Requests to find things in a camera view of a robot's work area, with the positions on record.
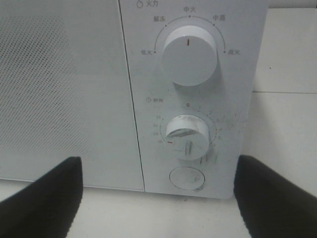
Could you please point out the white adjacent table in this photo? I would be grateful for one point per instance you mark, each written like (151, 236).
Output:
(288, 57)

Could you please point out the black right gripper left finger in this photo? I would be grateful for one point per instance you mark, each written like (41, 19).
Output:
(47, 207)

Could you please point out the round white door button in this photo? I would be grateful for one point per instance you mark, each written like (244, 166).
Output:
(187, 178)

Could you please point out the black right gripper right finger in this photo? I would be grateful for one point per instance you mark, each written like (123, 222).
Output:
(270, 205)

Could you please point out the white microwave oven body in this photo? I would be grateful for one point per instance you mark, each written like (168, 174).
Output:
(222, 101)

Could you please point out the white microwave door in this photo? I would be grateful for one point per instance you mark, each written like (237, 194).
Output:
(65, 91)

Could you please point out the white microwave knob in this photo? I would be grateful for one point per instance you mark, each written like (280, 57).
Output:
(187, 137)
(189, 56)

